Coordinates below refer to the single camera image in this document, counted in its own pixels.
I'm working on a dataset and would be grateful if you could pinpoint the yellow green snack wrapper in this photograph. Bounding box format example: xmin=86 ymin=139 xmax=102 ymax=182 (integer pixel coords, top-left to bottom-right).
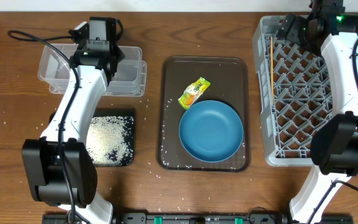
xmin=178 ymin=77 xmax=211 ymax=110

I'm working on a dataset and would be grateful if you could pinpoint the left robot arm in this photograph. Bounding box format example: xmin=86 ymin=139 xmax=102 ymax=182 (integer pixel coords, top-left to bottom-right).
xmin=21 ymin=17 xmax=124 ymax=223

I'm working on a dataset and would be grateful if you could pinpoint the black plastic tray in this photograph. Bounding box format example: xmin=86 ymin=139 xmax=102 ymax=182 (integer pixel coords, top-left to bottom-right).
xmin=48 ymin=108 xmax=135 ymax=168

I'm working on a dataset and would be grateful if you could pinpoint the grey dishwasher rack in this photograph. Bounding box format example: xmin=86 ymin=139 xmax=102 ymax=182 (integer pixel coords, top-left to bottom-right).
xmin=252 ymin=16 xmax=333 ymax=167

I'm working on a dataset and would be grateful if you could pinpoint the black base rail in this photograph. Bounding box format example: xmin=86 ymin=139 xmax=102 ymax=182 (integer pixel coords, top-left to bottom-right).
xmin=41 ymin=213 xmax=354 ymax=224

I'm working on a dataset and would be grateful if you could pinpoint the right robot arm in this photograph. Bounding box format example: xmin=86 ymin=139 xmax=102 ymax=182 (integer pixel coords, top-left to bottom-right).
xmin=277 ymin=0 xmax=358 ymax=223

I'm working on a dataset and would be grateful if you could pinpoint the pile of white rice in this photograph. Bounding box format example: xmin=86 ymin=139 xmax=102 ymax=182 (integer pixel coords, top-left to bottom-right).
xmin=85 ymin=116 xmax=134 ymax=166

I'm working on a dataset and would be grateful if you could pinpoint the clear plastic bin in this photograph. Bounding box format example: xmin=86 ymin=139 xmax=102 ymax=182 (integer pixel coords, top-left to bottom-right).
xmin=37 ymin=46 xmax=147 ymax=96

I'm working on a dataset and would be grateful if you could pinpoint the dark blue plate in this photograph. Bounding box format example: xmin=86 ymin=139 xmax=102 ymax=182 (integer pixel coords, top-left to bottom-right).
xmin=178 ymin=100 xmax=244 ymax=163

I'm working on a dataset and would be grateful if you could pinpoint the brown serving tray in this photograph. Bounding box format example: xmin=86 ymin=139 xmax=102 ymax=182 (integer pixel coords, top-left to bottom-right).
xmin=157 ymin=56 xmax=250 ymax=172

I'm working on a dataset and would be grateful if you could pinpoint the wooden chopstick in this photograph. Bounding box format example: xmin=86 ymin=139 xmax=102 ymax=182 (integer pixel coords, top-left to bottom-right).
xmin=270 ymin=36 xmax=275 ymax=105

